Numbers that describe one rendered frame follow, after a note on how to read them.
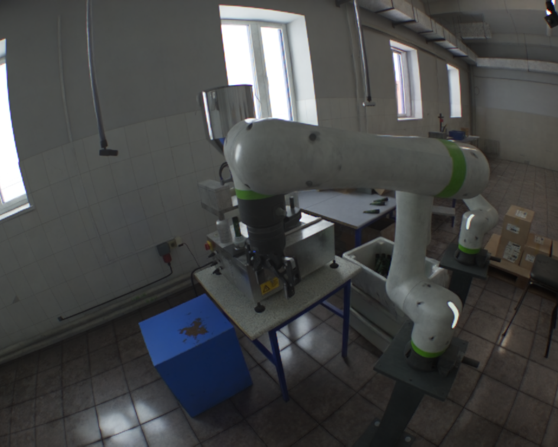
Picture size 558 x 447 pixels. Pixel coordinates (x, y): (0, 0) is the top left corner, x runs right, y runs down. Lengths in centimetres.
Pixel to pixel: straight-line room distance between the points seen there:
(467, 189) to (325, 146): 32
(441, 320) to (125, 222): 254
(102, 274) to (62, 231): 59
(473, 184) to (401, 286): 40
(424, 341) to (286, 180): 63
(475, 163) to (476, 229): 82
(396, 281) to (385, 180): 48
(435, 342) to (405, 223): 35
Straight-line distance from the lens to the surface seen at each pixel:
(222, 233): 144
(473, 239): 139
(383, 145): 42
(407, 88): 655
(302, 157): 33
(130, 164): 261
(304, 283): 151
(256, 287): 131
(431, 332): 79
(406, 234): 76
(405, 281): 83
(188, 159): 273
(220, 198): 135
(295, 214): 56
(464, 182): 55
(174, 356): 151
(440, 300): 78
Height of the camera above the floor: 165
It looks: 23 degrees down
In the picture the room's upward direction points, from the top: 7 degrees counter-clockwise
